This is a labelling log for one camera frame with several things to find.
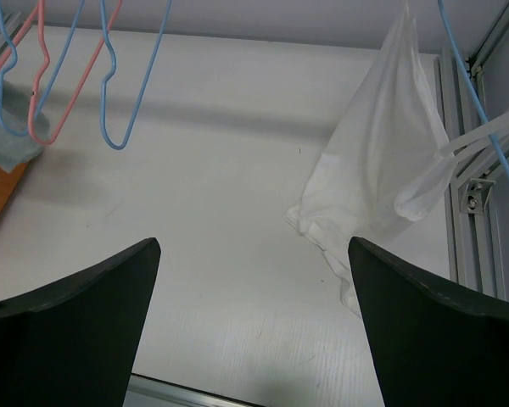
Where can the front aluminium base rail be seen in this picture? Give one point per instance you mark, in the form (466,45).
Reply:
(145,391)

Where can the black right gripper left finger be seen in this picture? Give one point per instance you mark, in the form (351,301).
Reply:
(73,342)

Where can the grey tank top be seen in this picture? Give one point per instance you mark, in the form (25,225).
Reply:
(16,150)

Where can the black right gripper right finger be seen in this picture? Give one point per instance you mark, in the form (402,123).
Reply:
(433,342)

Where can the white tank top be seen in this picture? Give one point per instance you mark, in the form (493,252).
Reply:
(389,160)

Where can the right aluminium frame post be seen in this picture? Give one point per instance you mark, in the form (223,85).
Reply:
(477,201)

